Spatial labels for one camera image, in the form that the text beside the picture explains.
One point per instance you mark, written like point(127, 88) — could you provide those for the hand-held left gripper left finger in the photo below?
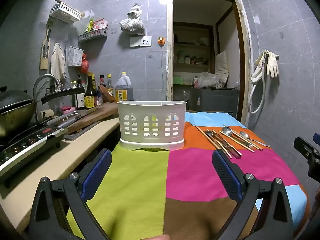
point(97, 172)

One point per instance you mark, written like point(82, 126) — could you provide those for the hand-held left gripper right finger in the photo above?
point(225, 175)

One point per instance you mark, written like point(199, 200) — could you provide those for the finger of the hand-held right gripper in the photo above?
point(312, 155)

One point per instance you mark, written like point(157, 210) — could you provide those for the white plastic utensil basket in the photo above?
point(150, 110)

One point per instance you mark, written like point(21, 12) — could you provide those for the colourful patchwork tablecloth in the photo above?
point(140, 180)

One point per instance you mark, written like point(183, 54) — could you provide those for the wooden cutting board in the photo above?
point(100, 112)

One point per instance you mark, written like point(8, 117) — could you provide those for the pink sponge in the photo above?
point(68, 108)

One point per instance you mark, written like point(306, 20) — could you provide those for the soy sauce bottle yellow label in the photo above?
point(90, 97)

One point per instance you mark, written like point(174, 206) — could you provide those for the grey cabinet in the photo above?
point(215, 100)

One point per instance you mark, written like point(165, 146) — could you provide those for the induction cooker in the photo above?
point(27, 142)

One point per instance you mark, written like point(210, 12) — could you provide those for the dark bottle with white label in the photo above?
point(80, 97)

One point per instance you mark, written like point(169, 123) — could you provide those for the brown wooden board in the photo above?
point(106, 93)

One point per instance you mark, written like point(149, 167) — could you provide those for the large cooking oil jug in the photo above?
point(124, 90)

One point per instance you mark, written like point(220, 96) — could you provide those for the yellow-capped sauce bottle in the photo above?
point(109, 85)

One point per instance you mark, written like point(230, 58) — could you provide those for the clear plastic bag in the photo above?
point(208, 80)

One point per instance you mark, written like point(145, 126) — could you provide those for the cream rubber gloves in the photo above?
point(271, 63)

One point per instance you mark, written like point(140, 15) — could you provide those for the metal kitchen faucet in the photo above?
point(45, 78)

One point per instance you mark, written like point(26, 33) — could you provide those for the black wok with lid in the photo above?
point(12, 105)

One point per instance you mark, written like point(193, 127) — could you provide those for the white pillow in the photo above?
point(222, 66)

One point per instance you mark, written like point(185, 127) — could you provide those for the red plastic bag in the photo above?
point(85, 63)

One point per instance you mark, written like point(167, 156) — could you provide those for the white hanging towel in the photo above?
point(58, 62)

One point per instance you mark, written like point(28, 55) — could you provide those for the white cardboard box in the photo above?
point(74, 57)

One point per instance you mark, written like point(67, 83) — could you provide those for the wooden shelf unit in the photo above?
point(191, 52)

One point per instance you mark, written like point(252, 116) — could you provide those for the wooden knife holder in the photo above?
point(45, 50)

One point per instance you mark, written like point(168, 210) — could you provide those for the snack packets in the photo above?
point(97, 24)

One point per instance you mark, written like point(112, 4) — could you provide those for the hanging plastic bag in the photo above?
point(132, 23)

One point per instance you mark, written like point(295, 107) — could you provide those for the wooden door frame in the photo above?
point(170, 55)

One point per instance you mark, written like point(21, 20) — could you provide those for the grey wall rack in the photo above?
point(92, 35)

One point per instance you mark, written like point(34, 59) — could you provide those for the white wall socket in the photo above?
point(146, 41)

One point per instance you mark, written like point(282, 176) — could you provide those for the orange wall hook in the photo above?
point(161, 40)

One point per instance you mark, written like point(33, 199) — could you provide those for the white wall basket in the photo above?
point(65, 11)

